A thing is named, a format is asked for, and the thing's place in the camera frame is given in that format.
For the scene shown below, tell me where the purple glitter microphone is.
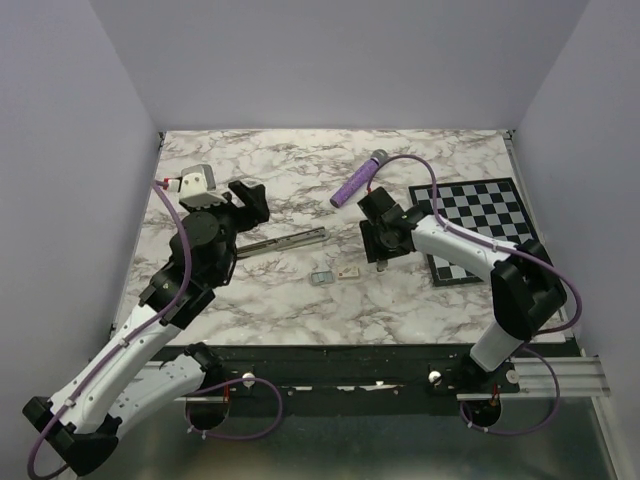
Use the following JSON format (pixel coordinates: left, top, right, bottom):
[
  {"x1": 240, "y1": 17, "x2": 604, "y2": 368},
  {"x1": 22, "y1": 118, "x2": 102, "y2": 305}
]
[{"x1": 329, "y1": 149, "x2": 389, "y2": 208}]

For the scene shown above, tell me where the stapler metal base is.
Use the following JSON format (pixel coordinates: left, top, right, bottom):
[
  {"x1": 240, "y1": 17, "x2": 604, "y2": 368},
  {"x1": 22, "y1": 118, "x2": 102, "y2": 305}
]
[{"x1": 237, "y1": 227, "x2": 329, "y2": 259}]

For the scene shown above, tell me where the white staple box sleeve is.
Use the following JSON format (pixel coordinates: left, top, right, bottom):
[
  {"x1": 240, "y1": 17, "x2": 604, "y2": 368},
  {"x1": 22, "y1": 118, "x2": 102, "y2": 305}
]
[{"x1": 337, "y1": 265, "x2": 360, "y2": 280}]

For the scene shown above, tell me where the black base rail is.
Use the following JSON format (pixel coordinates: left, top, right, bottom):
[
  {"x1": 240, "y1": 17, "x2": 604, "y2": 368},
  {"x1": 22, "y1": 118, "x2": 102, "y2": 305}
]
[{"x1": 176, "y1": 344, "x2": 524, "y2": 420}]

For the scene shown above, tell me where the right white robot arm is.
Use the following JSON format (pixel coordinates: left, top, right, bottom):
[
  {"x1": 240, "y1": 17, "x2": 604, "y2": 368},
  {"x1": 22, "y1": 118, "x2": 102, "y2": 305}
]
[{"x1": 358, "y1": 187, "x2": 567, "y2": 392}]

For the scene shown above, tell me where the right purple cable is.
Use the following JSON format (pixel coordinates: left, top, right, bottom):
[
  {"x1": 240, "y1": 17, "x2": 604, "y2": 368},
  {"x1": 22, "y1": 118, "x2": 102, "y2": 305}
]
[{"x1": 367, "y1": 154, "x2": 585, "y2": 435}]

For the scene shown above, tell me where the open staple tray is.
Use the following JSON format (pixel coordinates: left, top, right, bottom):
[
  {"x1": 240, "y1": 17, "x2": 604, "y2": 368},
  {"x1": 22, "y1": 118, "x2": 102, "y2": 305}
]
[{"x1": 310, "y1": 271, "x2": 335, "y2": 286}]

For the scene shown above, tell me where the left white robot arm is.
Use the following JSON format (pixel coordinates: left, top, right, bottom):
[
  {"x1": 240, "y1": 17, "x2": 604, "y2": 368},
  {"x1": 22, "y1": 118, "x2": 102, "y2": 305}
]
[{"x1": 23, "y1": 181, "x2": 270, "y2": 479}]

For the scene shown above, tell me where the black white checkerboard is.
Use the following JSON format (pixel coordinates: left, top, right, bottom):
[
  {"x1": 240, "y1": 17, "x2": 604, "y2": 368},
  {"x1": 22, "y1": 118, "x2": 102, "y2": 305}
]
[{"x1": 408, "y1": 177, "x2": 539, "y2": 287}]

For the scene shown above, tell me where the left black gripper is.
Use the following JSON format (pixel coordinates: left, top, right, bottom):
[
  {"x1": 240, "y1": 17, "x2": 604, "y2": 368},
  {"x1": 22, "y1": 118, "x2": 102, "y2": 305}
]
[{"x1": 180, "y1": 180, "x2": 271, "y2": 282}]

